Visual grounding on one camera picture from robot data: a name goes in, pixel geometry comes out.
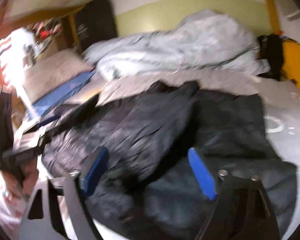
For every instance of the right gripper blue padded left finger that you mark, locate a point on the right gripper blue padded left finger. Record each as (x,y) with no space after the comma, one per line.
(93,168)

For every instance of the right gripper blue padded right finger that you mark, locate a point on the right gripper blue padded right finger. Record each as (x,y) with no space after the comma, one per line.
(203,176)

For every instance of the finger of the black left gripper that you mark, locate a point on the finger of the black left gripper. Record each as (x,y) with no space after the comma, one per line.
(69,116)

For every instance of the black puffer jacket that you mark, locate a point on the black puffer jacket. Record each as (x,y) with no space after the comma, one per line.
(149,190)

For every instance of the person's left hand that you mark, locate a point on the person's left hand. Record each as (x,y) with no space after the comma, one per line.
(14,188)

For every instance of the blue pillow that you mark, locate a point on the blue pillow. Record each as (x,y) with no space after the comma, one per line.
(60,94)

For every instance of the beige pillow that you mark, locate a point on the beige pillow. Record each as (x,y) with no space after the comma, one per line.
(53,72)

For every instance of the cluttered wooden shelf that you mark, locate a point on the cluttered wooden shelf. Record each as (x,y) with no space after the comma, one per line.
(47,39)

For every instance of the black folded mat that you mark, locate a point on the black folded mat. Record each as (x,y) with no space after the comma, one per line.
(95,22)

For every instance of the grey heart-print bed sheet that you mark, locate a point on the grey heart-print bed sheet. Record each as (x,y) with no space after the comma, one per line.
(281,106)

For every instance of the light grey crumpled duvet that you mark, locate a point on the light grey crumpled duvet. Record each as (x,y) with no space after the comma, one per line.
(205,39)

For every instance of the black bag by headboard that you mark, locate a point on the black bag by headboard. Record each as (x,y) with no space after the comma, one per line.
(271,50)

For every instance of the yellow headboard cushion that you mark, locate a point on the yellow headboard cushion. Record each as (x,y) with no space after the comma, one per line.
(291,66)

